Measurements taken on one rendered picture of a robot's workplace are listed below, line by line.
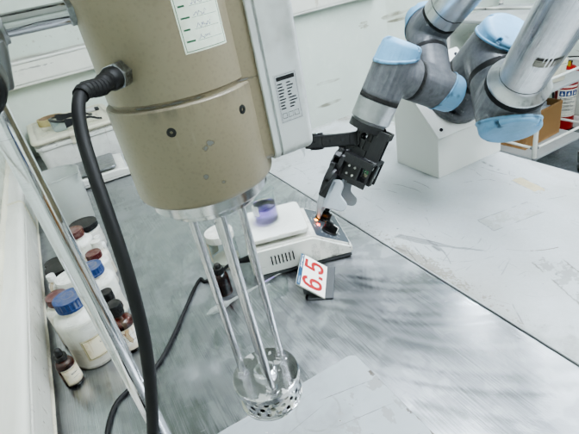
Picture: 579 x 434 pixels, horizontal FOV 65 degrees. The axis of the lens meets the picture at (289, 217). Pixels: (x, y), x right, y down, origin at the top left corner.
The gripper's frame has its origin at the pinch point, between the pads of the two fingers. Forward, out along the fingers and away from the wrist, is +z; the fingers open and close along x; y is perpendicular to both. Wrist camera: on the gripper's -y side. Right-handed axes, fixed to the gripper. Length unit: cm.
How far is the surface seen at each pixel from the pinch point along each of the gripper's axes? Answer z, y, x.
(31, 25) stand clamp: -28, 1, -67
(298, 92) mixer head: -28, 13, -55
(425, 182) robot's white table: -8.2, 13.1, 27.0
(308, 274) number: 6.8, 6.9, -14.6
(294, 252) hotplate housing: 6.1, 1.9, -11.6
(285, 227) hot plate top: 2.6, -1.7, -11.3
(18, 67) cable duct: 20, -144, 27
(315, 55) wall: -18, -82, 144
